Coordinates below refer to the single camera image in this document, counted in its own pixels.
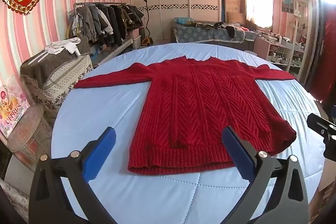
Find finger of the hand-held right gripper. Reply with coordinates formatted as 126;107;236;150
307;113;332;138

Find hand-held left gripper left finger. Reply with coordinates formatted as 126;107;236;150
28;126;124;224

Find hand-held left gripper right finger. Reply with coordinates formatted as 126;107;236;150
221;126;311;224

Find red knit sweater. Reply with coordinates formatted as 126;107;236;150
73;55;298;176

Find row of hanging clothes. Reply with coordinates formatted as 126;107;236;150
69;3;145;47

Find metal clothes rack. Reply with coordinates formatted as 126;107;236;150
69;2;137;17

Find dark red door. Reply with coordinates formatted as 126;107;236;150
312;0;336;104

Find clear zip storage bag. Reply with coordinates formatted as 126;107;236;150
7;105;53;161

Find white shelf with clutter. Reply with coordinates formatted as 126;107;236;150
267;0;310;77

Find colourful printed box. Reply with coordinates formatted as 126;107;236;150
0;76;28;139

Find sofa with patterned cover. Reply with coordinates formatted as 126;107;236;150
20;36;91;91

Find lace trimmed cloth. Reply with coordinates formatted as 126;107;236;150
92;38;135;67

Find white cloth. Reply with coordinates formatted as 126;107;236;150
44;37;82;57

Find white storage box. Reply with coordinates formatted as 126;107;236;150
131;35;142;50

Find daybed with patterned cover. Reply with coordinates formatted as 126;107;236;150
171;17;259;51

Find garment steamer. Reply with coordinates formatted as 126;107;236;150
139;0;154;46

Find wooden board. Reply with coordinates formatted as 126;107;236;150
223;0;246;24

